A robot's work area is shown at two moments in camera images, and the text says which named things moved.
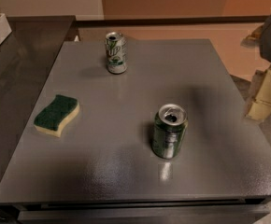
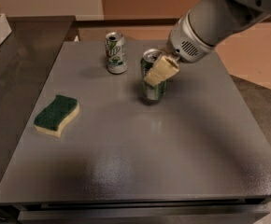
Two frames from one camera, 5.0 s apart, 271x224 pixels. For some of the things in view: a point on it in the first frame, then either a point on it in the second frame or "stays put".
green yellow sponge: (52, 118) stays put
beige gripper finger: (270, 93) → (184, 45)
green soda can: (169, 128) → (152, 94)
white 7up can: (116, 51) stays put
